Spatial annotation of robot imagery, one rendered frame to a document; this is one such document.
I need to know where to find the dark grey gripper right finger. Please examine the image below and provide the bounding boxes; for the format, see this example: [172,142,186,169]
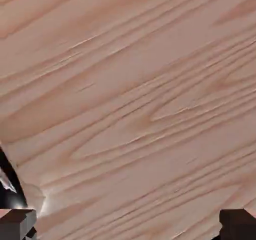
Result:
[219,208,256,240]

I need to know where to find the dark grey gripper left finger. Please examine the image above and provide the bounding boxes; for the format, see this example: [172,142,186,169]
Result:
[0,208,38,240]

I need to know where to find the dark shiny curved metal handle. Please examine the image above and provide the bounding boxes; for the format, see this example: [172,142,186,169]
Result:
[0,146,28,210]

